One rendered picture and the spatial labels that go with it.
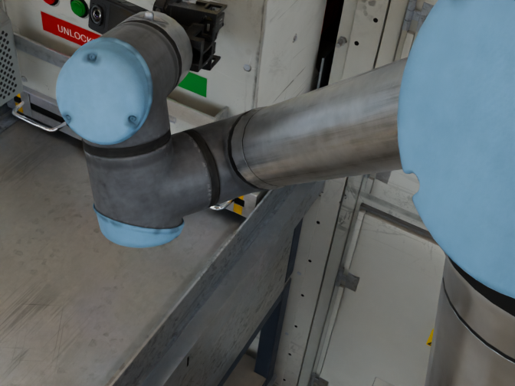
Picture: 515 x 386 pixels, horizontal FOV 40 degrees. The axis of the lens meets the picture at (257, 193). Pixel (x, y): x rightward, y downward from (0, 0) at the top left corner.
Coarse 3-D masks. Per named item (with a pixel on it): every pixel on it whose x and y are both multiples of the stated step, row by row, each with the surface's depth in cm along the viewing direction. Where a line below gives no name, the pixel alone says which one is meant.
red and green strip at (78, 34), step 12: (48, 24) 116; (60, 24) 115; (72, 24) 113; (60, 36) 116; (72, 36) 115; (84, 36) 114; (96, 36) 112; (180, 84) 109; (192, 84) 108; (204, 84) 107; (204, 96) 108
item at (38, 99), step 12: (36, 96) 128; (48, 96) 128; (12, 108) 134; (36, 108) 130; (48, 108) 128; (48, 120) 130; (60, 120) 129; (72, 132) 129; (264, 192) 117; (240, 204) 117; (252, 204) 116
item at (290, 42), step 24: (288, 0) 99; (312, 0) 107; (264, 24) 95; (288, 24) 103; (312, 24) 112; (264, 48) 98; (288, 48) 107; (312, 48) 117; (264, 72) 102; (288, 72) 111; (312, 72) 122; (264, 96) 106; (288, 96) 116
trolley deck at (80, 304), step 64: (0, 192) 121; (64, 192) 122; (320, 192) 135; (0, 256) 111; (64, 256) 112; (128, 256) 113; (192, 256) 114; (256, 256) 115; (0, 320) 102; (64, 320) 103; (128, 320) 104; (192, 320) 105; (0, 384) 95; (64, 384) 96
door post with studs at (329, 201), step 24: (360, 0) 108; (384, 0) 106; (360, 24) 111; (336, 48) 116; (360, 48) 113; (336, 72) 119; (360, 72) 116; (336, 192) 135; (312, 240) 147; (312, 264) 151; (312, 288) 156; (312, 312) 161; (288, 360) 178; (288, 384) 185
